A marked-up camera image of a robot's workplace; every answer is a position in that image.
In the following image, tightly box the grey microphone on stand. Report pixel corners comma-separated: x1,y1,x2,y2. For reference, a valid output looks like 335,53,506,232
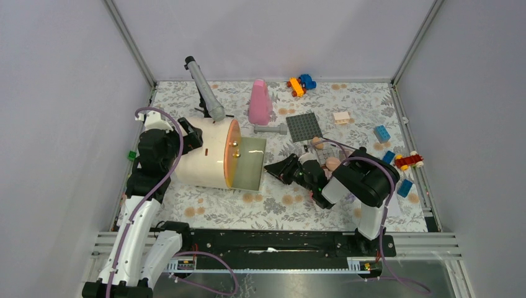
184,56,228,122

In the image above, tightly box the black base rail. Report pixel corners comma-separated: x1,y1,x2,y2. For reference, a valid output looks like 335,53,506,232
181,229,397,271

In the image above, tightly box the light blue lego brick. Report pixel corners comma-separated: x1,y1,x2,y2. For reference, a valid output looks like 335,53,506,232
373,125,391,143

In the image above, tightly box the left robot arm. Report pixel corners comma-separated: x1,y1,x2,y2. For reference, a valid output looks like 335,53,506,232
81,107,203,297

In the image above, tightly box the grey lego baseplate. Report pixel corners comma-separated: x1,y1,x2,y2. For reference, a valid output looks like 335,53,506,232
285,112,323,143

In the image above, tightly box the pink cone bottle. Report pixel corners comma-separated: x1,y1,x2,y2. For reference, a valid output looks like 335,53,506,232
247,79,273,125

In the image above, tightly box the beige makeup sponge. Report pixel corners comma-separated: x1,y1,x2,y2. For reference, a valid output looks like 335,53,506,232
311,137,324,150

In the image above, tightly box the blue lego brick lower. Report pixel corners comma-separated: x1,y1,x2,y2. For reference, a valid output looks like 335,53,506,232
397,179,414,197

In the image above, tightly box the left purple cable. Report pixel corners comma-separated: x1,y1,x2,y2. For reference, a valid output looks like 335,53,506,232
104,107,241,298

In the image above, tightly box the cream round drawer organizer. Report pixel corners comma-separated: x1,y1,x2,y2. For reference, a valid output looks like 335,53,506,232
175,117,267,191

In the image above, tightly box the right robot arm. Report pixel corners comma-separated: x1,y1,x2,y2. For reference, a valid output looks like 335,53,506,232
264,148,400,256

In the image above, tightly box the beige lego brick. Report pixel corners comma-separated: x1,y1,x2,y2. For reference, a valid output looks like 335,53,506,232
332,111,350,125

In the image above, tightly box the orange and blue toy car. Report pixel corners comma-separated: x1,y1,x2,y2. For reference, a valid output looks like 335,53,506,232
286,74,317,97

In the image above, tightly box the red yellow toy car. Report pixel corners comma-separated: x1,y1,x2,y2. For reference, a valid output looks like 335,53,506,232
394,151,424,171

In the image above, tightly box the green small block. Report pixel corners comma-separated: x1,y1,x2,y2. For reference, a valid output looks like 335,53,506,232
127,151,136,161

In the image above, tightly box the eyeshadow palette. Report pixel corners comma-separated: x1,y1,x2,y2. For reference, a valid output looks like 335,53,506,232
316,146,348,165

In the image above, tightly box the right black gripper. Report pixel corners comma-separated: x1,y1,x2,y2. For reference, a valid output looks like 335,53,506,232
265,153,316,193

